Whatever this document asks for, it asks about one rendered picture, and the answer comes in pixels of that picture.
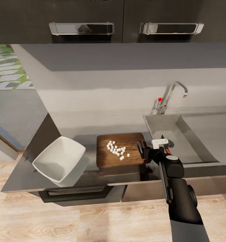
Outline cutting board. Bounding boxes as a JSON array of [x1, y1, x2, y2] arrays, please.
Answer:
[[96, 133, 152, 168]]

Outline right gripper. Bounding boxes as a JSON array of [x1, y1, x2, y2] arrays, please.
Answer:
[[142, 147, 164, 161]]

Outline parer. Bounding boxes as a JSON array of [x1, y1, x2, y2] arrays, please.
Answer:
[[162, 135, 171, 154]]

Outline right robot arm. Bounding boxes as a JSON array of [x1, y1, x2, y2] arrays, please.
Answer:
[[142, 139, 210, 242]]

